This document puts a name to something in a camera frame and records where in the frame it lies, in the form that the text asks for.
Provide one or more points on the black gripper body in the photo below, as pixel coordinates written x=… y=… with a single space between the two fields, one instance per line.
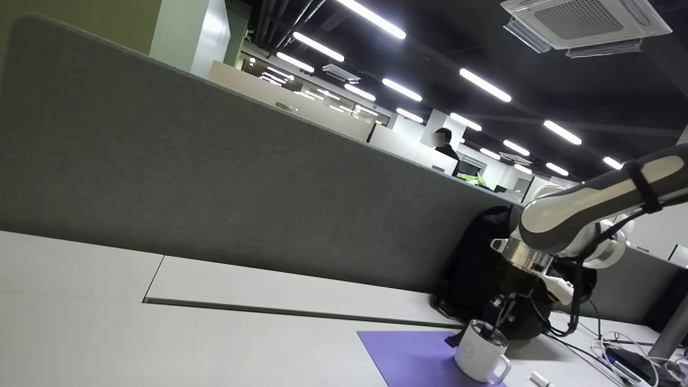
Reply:
x=528 y=291

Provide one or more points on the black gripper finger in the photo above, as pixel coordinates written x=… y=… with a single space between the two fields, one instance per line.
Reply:
x=511 y=318
x=494 y=318

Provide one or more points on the clear mug lid black slider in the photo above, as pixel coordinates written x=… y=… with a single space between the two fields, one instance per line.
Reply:
x=482 y=332

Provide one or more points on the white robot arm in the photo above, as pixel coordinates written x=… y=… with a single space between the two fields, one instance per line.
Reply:
x=574 y=215

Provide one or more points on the white coffee mug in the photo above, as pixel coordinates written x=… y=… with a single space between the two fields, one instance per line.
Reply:
x=476 y=358

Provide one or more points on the small white block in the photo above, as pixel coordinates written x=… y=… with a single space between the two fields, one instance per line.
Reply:
x=540 y=378

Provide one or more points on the purple mat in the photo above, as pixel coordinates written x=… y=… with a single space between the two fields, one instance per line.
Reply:
x=411 y=358

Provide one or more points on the long ceiling light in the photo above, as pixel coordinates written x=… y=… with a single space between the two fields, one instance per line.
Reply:
x=360 y=92
x=465 y=121
x=562 y=132
x=403 y=88
x=296 y=62
x=372 y=17
x=558 y=168
x=484 y=85
x=517 y=149
x=613 y=163
x=320 y=48

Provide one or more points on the gray metal pole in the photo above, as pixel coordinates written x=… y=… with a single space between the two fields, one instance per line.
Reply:
x=670 y=329

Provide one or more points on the person in black clothes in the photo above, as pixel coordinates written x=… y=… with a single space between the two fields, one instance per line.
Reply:
x=447 y=143

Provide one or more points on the white ceiling air conditioner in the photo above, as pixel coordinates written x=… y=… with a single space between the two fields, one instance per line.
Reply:
x=581 y=21

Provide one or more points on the gray desk partition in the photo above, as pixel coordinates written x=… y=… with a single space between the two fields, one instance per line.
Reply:
x=217 y=180

